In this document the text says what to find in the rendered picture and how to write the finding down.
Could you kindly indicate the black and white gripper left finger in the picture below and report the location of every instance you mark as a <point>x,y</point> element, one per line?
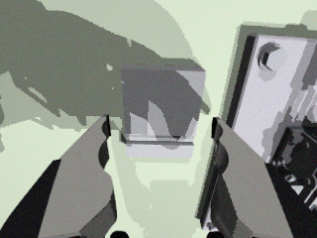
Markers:
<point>74,197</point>

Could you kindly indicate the toggle clamp with red handle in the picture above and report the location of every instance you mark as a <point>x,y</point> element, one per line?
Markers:
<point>297,150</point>

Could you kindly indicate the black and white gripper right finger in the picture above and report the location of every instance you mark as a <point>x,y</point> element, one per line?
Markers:
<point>251,198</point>

